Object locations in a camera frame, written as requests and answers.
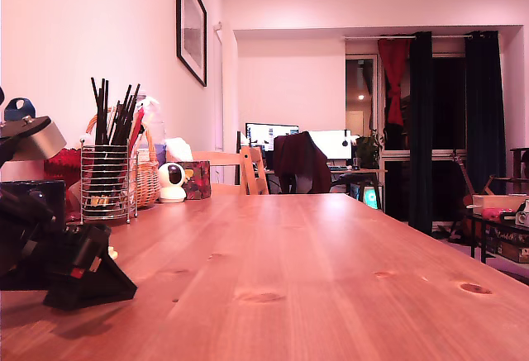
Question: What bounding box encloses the dark blue coffee mug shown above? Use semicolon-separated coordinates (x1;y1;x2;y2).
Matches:
0;179;67;226

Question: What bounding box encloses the wicker basket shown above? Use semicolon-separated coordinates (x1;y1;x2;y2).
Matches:
85;107;161;209

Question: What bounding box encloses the red glass goblet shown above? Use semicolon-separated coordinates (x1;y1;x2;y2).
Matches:
44;148;83;216

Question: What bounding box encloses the floral patterned box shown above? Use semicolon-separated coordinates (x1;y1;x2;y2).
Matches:
177;160;212;201

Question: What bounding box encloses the white tissue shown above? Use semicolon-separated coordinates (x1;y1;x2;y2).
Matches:
164;137;194;163

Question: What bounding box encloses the clear plastic bottle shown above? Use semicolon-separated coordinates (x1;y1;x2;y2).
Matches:
136;95;169;156

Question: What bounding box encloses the wooden chair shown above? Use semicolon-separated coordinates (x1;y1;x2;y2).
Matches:
192;145;270;196

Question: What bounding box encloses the clear water bottle blue cap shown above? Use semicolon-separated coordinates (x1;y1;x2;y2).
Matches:
0;97;45;183

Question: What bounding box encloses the black chopstick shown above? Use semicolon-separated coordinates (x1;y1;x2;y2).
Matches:
90;77;101;146
110;84;132;146
103;79;110;146
98;78;105;146
117;83;141;146

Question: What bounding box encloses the computer monitor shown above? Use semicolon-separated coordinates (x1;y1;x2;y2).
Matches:
245;122;300;159
307;130;352;161

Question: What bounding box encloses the grey office chair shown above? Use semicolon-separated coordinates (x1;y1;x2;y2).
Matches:
284;170;331;195

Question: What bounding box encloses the dark red jacket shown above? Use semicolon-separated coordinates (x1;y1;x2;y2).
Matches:
273;131;332;195

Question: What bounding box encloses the lit computer tower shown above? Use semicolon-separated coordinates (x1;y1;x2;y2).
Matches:
350;182;384;210

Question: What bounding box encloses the wooden desk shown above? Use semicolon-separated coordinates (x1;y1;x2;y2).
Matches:
264;166;388;213

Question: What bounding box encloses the green potted plant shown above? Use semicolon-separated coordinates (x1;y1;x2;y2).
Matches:
354;129;385;170

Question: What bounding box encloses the dark curtain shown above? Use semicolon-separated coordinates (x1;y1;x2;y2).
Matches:
465;30;508;195
408;31;434;236

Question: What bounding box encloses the white curtain rod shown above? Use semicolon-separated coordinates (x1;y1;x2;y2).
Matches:
344;34;472;41

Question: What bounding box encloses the red curtain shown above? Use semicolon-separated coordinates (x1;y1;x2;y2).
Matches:
377;37;412;126

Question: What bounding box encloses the acoustic guitar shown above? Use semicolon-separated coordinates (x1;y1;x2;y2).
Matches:
450;150;477;240

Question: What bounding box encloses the low black side table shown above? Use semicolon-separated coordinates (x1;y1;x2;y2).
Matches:
465;211;529;265

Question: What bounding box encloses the pink case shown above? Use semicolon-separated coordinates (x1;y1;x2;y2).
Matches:
482;207;516;221

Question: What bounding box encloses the pale wooden box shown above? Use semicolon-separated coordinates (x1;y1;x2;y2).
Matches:
472;194;529;216

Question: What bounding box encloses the dark board game box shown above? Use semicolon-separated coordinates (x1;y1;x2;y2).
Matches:
485;228;529;264

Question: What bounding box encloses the dark wooden shelf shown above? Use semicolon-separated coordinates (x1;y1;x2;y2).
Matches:
510;147;529;180

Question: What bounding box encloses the chrome wire utensil rack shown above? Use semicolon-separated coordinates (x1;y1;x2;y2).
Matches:
79;137;140;226

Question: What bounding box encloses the small white round camera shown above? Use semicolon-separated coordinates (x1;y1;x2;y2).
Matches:
157;162;188;204

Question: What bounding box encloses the red utensil handle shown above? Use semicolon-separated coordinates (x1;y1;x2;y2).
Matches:
131;107;146;147

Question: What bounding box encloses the white wall pipe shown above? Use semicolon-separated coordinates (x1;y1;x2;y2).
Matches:
212;21;225;151

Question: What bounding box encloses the black framed wall picture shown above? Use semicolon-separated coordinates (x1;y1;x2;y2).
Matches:
175;0;207;88

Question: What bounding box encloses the white instant camera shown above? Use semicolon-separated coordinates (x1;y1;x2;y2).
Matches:
516;198;529;228

